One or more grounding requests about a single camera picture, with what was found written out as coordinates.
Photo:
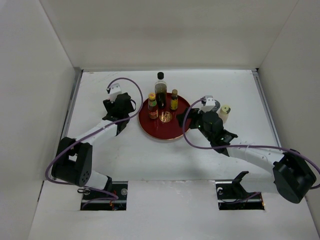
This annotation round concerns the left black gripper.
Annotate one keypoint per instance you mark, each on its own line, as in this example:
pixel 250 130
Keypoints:
pixel 110 106

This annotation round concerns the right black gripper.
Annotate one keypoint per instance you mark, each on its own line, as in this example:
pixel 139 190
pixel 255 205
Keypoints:
pixel 192 113

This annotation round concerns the small yellow label bottle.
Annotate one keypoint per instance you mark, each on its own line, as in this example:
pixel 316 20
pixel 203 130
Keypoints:
pixel 174 100

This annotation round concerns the tall dark soy bottle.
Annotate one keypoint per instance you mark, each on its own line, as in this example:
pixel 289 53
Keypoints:
pixel 160 89

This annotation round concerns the yellow cap sauce bottle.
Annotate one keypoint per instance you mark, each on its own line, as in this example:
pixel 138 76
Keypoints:
pixel 152 106

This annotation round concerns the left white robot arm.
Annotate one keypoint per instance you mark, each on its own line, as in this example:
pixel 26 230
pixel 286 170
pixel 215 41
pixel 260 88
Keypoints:
pixel 75 155

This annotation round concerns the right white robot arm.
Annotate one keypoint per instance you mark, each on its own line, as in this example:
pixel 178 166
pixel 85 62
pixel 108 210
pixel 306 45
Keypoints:
pixel 292 175

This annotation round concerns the yellow lid spice shaker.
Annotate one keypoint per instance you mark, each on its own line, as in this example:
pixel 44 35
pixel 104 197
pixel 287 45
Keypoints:
pixel 224 112

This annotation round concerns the red round tray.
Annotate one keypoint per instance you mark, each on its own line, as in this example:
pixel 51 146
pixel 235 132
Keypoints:
pixel 166 126

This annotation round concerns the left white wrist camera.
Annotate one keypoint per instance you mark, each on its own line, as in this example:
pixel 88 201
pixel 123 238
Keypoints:
pixel 113 91

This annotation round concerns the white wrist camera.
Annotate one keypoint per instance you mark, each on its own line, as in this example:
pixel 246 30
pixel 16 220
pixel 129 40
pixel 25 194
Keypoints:
pixel 208 103
pixel 113 91

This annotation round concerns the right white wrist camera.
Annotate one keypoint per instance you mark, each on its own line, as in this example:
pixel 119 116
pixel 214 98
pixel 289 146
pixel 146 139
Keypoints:
pixel 208 103

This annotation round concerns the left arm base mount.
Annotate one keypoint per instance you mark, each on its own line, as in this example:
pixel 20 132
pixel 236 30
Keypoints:
pixel 97 200

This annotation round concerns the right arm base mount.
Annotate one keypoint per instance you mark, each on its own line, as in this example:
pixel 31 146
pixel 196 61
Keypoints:
pixel 231 196

